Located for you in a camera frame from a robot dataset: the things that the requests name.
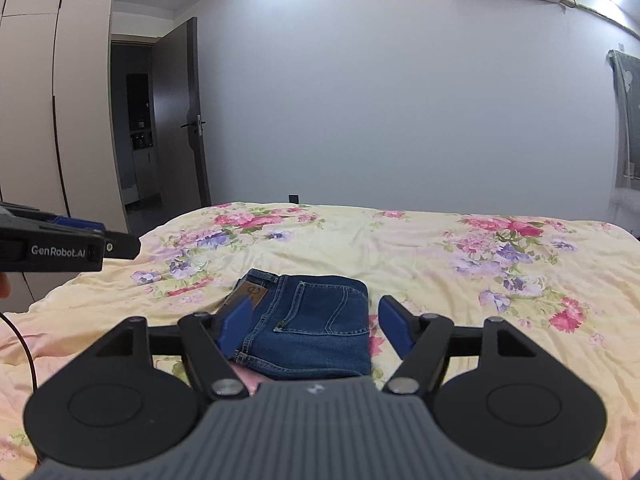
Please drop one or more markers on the person's left hand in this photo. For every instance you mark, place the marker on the person's left hand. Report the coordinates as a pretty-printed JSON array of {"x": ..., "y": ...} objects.
[{"x": 5, "y": 286}]

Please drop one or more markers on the floral yellow bed quilt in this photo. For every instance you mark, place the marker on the floral yellow bed quilt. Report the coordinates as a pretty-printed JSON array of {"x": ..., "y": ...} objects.
[{"x": 571, "y": 286}]

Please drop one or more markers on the beige wardrobe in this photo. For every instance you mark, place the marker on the beige wardrobe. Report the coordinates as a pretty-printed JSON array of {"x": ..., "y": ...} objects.
[{"x": 57, "y": 143}]

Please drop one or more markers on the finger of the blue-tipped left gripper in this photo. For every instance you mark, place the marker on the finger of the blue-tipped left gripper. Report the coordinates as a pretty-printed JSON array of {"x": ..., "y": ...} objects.
[
  {"x": 118, "y": 245},
  {"x": 77, "y": 224}
]

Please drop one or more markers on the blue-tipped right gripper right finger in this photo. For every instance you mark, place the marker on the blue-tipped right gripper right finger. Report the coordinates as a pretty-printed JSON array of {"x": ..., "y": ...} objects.
[{"x": 425, "y": 344}]

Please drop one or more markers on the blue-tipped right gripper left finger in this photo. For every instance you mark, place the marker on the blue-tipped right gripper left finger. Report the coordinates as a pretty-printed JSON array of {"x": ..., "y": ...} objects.
[{"x": 206, "y": 343}]

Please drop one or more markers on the blue denim jeans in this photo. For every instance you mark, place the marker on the blue denim jeans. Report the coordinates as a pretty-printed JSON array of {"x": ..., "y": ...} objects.
[{"x": 306, "y": 327}]

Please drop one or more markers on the dark wooden door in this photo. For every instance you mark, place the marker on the dark wooden door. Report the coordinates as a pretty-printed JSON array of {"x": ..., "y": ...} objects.
[{"x": 178, "y": 121}]

